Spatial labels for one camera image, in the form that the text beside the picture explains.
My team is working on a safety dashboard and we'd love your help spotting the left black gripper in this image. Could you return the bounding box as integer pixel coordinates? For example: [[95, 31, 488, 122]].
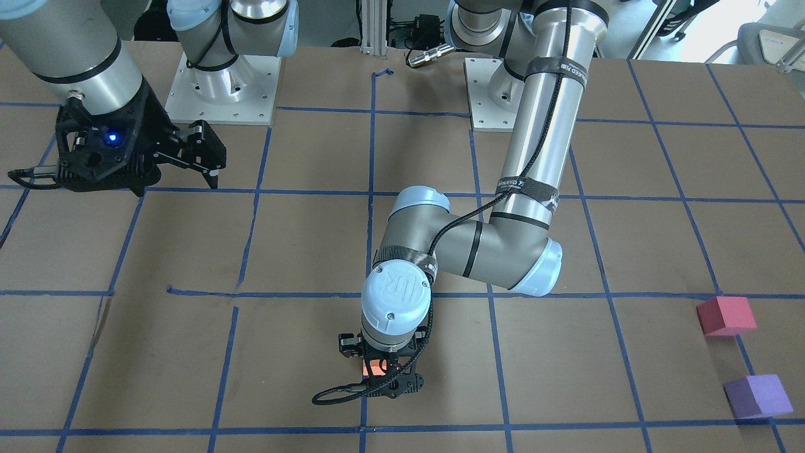
[[338, 332, 425, 398]]

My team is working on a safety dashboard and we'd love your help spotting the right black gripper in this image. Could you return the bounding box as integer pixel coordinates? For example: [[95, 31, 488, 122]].
[[55, 80, 226, 198]]

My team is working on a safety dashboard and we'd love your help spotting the orange foam cube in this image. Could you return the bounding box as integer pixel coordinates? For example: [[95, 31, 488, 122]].
[[362, 359, 389, 378]]

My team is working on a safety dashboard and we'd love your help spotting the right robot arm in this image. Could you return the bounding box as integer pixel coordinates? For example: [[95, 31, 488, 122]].
[[2, 1, 299, 197]]

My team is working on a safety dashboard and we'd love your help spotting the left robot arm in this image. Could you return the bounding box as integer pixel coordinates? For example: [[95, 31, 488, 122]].
[[313, 1, 611, 405]]

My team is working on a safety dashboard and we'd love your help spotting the black power box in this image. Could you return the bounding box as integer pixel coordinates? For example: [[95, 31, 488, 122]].
[[411, 14, 441, 47]]

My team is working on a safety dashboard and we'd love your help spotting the red foam cube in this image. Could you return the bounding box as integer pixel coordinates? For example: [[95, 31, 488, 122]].
[[696, 296, 757, 336]]

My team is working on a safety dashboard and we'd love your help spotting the purple foam cube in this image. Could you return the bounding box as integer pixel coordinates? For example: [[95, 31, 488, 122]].
[[723, 374, 794, 420]]

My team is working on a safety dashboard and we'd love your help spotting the grey office chair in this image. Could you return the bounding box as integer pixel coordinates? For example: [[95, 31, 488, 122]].
[[705, 20, 804, 74]]

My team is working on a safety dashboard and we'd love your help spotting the aluminium frame post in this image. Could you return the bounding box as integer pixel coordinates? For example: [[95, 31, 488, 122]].
[[357, 0, 390, 59]]

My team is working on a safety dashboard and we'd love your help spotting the silver cable connector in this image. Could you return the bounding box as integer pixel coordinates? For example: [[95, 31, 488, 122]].
[[405, 43, 457, 69]]

